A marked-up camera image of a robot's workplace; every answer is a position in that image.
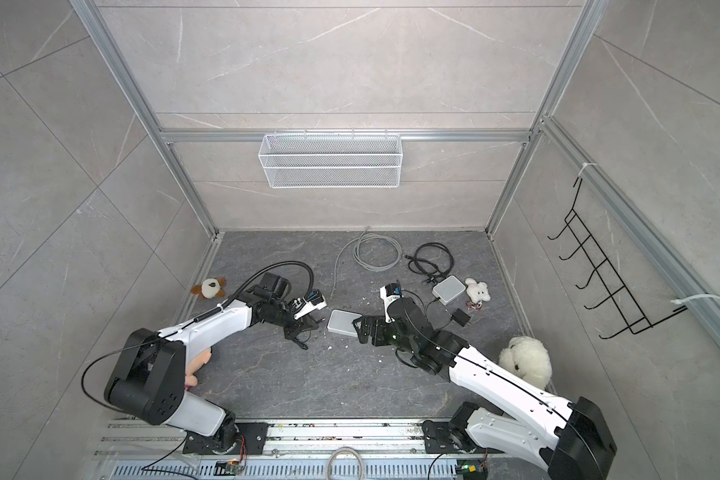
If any small white plush toy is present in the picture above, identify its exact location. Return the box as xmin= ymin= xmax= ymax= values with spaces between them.
xmin=464 ymin=278 xmax=491 ymax=310

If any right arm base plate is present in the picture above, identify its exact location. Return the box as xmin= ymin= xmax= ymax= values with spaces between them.
xmin=421 ymin=420 xmax=476 ymax=454

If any black power adapter right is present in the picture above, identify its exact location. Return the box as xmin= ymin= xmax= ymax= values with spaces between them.
xmin=450 ymin=308 xmax=471 ymax=327

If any pink cartoon boy doll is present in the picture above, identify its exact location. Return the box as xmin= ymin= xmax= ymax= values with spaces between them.
xmin=184 ymin=348 xmax=212 ymax=389

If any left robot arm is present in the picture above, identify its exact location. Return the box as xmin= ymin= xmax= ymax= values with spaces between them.
xmin=98 ymin=260 xmax=327 ymax=453

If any black wire hook rack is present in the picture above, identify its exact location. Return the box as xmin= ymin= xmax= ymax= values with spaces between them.
xmin=547 ymin=178 xmax=688 ymax=340

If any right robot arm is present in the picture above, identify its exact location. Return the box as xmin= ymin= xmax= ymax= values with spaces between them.
xmin=353 ymin=283 xmax=617 ymax=479

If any thick black ethernet cable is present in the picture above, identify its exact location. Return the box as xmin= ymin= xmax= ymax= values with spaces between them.
xmin=404 ymin=241 xmax=456 ymax=284

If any brown white plush toy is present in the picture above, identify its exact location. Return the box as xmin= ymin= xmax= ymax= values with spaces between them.
xmin=190 ymin=277 xmax=226 ymax=299

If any white wire mesh basket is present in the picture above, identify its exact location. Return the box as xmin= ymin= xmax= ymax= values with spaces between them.
xmin=258 ymin=133 xmax=404 ymax=189

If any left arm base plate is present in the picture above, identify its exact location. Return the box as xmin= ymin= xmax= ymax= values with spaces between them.
xmin=182 ymin=422 xmax=269 ymax=455

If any large white plush sheep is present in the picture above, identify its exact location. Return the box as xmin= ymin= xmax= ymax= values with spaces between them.
xmin=498 ymin=336 xmax=552 ymax=390

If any grey ethernet cable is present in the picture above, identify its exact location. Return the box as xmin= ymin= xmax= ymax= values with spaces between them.
xmin=331 ymin=230 xmax=404 ymax=296

